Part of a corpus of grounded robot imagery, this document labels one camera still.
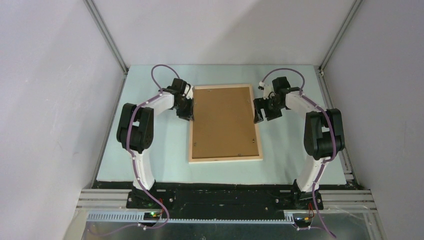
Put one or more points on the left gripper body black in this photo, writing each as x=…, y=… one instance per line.
x=185, y=110

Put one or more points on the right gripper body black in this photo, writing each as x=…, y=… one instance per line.
x=272, y=104

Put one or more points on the brown backing board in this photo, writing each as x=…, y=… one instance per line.
x=225, y=122

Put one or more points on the white wooden picture frame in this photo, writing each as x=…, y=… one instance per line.
x=225, y=159

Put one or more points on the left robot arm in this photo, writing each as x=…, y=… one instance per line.
x=135, y=131

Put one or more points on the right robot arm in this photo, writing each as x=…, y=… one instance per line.
x=323, y=131

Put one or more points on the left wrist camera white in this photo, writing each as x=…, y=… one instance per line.
x=188, y=92

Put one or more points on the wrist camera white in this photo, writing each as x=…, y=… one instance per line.
x=188, y=92
x=267, y=89

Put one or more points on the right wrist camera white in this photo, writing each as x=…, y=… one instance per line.
x=267, y=89

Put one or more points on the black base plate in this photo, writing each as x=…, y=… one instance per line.
x=222, y=201

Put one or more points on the white cable duct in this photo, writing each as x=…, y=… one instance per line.
x=147, y=217

